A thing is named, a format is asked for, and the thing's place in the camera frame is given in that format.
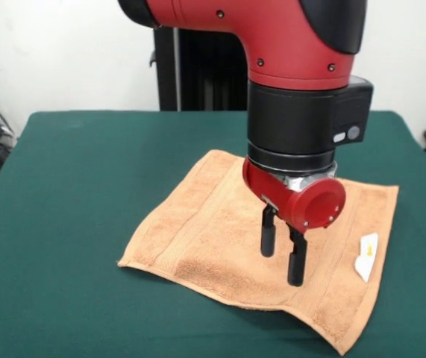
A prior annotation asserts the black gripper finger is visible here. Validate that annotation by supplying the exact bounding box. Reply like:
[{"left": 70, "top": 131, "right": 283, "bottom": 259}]
[
  {"left": 287, "top": 222, "right": 308, "bottom": 287},
  {"left": 260, "top": 204, "right": 278, "bottom": 258}
]

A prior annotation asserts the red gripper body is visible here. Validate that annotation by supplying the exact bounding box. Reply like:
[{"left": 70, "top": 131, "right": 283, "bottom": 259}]
[{"left": 242, "top": 155, "right": 347, "bottom": 236}]

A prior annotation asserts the tan terry towel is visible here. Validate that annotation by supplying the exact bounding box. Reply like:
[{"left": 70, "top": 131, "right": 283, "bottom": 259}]
[{"left": 117, "top": 149, "right": 400, "bottom": 356}]

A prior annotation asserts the dark green table cloth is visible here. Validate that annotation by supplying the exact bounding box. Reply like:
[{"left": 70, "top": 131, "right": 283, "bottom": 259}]
[{"left": 0, "top": 110, "right": 426, "bottom": 358}]

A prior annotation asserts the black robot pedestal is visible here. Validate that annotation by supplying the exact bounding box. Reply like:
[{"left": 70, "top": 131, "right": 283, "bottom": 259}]
[{"left": 148, "top": 25, "right": 251, "bottom": 112}]

